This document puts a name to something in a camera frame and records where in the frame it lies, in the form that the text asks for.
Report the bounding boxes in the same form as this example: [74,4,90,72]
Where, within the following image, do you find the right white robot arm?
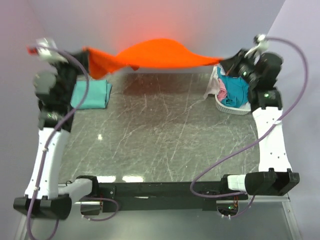
[220,49,300,196]

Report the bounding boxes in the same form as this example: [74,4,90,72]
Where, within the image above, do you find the white garment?
[203,66,220,100]

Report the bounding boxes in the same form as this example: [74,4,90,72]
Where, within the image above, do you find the white laundry basket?
[214,63,251,116]

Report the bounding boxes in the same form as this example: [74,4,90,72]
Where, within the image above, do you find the folded teal t shirt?
[70,79,112,110]

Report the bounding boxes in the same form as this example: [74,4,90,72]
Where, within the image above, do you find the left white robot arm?
[13,50,99,220]

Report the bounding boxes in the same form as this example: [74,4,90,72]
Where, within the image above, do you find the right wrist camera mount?
[244,34,269,58]

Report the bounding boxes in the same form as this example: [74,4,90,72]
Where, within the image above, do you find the aluminium frame rail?
[253,195,303,240]

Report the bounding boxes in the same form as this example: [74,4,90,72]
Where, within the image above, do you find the orange t shirt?
[83,38,223,79]

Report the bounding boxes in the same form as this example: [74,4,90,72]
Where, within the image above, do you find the black base beam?
[82,181,248,213]

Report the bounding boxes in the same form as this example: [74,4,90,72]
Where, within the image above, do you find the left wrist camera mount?
[26,37,68,64]

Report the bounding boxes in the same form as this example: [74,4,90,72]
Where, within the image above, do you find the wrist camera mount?
[26,37,68,64]
[244,34,269,58]

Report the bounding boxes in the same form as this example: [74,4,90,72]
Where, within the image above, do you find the blue garment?
[217,67,249,108]

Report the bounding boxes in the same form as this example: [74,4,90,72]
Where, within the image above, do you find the pink garment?
[217,78,228,102]

